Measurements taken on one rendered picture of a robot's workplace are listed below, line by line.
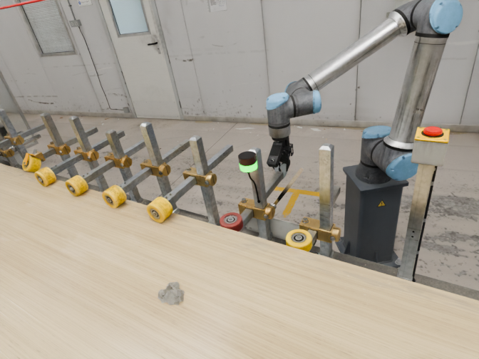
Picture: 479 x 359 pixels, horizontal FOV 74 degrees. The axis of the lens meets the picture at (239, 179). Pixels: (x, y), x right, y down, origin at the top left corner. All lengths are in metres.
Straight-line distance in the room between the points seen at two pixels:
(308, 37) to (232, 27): 0.89
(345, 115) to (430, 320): 3.19
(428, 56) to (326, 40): 2.29
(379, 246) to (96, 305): 1.58
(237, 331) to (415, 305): 0.42
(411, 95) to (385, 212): 0.69
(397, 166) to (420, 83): 0.35
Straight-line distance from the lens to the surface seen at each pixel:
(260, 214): 1.21
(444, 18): 1.47
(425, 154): 0.90
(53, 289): 1.15
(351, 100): 3.82
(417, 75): 1.51
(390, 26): 1.55
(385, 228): 2.01
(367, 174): 1.81
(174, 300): 0.92
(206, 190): 1.31
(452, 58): 3.69
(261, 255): 0.98
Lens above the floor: 1.60
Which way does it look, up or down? 32 degrees down
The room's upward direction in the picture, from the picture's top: 10 degrees counter-clockwise
